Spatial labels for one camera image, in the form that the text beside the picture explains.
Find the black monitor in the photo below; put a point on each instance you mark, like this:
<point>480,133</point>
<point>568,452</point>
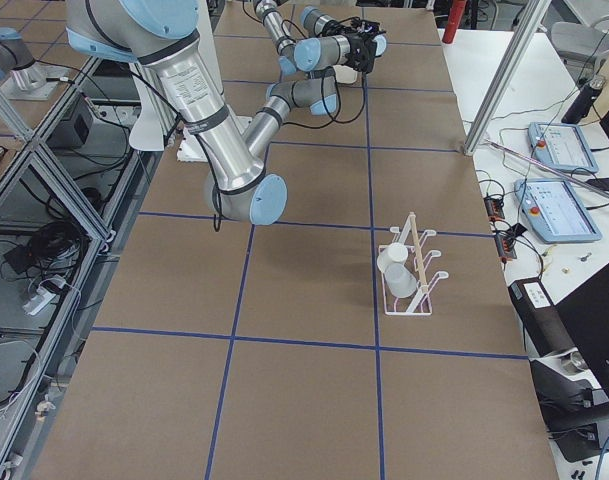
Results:
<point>585,315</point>

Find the black handheld device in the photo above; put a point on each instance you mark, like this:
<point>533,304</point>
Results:
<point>601,183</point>

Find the grey office chair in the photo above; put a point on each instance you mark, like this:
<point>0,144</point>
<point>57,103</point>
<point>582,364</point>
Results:
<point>579,43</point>

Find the teach pendant tablet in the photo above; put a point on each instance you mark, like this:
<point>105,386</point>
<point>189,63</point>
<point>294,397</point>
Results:
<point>562,147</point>
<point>554,211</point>

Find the red cylinder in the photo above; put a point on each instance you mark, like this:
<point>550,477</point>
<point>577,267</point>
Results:
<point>454,19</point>

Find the near teach pendant tablet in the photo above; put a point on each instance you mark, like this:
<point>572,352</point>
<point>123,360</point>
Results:
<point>554,211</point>

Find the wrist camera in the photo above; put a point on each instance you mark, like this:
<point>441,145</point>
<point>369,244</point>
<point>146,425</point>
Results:
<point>366,27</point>

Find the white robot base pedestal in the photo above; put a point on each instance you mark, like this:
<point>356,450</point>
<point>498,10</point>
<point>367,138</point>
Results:
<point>173,41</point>

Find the pale green plastic cup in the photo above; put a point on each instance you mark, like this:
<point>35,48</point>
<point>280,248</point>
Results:
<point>400,281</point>

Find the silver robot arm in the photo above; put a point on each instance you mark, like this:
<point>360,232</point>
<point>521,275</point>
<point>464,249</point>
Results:
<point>304,35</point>
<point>93,28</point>

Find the far teach pendant tablet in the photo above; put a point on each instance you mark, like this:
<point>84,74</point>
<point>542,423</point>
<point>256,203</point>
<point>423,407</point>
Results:
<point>562,147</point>

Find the aluminium frame post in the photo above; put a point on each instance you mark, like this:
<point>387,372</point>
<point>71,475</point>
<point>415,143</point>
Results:
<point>511,59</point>

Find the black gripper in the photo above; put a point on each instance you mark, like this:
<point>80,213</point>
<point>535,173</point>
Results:
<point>360,54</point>

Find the white ikea cup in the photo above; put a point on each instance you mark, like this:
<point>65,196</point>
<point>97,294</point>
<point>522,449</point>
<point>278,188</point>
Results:
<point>394,253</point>

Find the black water bottle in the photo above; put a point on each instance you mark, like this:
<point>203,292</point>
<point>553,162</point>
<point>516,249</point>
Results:
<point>585,100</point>

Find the white wire cup rack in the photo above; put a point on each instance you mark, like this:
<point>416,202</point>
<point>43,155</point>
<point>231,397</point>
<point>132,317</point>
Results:
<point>418,262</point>

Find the blue cup corner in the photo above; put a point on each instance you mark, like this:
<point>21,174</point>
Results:
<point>381,45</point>

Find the grabber reach tool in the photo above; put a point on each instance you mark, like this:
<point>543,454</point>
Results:
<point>547,168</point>

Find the black power adapter box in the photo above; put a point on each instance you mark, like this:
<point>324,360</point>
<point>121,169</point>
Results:
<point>540,317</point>

